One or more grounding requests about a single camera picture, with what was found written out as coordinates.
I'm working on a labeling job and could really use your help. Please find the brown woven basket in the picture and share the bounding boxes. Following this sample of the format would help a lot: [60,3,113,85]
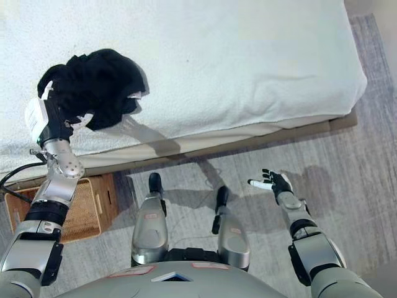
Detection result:
[4,173,120,244]

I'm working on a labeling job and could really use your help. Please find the robot right hand black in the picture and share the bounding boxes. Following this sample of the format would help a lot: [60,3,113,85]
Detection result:
[247,168,293,196]

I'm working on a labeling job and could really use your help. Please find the brown bed frame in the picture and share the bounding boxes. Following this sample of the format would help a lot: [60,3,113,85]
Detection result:
[83,109,358,175]

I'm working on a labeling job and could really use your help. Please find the robot left hand black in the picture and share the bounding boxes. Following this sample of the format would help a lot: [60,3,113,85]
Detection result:
[24,79,95,146]

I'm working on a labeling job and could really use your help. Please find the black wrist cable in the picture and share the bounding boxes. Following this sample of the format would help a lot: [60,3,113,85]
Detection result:
[0,161,48,203]

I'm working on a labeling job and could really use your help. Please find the robot torso grey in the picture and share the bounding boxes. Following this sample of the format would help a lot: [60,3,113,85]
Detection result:
[39,247,282,298]

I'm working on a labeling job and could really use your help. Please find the black clothes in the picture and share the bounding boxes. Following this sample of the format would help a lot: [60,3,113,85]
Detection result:
[37,48,151,132]

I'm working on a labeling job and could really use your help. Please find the white bed with blanket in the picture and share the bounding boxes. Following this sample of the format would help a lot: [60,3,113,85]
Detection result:
[0,0,368,173]

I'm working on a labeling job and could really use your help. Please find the robot right leg silver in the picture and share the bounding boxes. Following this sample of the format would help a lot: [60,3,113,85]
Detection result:
[211,185,251,273]

